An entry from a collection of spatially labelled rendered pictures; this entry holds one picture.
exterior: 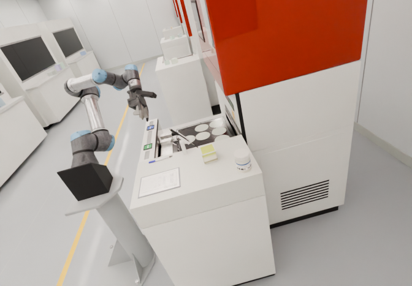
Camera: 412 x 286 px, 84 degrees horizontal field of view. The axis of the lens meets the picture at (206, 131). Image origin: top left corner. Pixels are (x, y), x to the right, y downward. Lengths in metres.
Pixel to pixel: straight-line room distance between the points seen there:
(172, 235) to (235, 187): 0.42
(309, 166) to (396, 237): 0.80
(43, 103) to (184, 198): 4.96
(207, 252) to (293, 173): 0.75
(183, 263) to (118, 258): 0.84
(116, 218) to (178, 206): 0.68
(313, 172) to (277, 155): 0.34
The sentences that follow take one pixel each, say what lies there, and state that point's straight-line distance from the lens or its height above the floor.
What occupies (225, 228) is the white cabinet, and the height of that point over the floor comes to 0.65.
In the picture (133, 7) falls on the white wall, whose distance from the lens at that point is 9.30.
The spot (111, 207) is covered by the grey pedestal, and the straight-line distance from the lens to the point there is 1.66.
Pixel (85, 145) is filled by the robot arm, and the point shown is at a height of 1.11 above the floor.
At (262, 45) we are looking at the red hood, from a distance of 1.21.
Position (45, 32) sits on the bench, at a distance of 7.65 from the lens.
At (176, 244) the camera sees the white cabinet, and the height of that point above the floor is 0.64.
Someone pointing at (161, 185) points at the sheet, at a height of 0.97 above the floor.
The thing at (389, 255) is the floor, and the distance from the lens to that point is 2.09.
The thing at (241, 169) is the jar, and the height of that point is 0.99.
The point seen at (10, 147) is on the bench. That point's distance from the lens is 4.65.
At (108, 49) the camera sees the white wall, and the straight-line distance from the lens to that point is 9.63.
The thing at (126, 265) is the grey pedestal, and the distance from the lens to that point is 2.23.
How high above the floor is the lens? 1.71
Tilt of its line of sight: 31 degrees down
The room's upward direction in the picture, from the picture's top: 15 degrees counter-clockwise
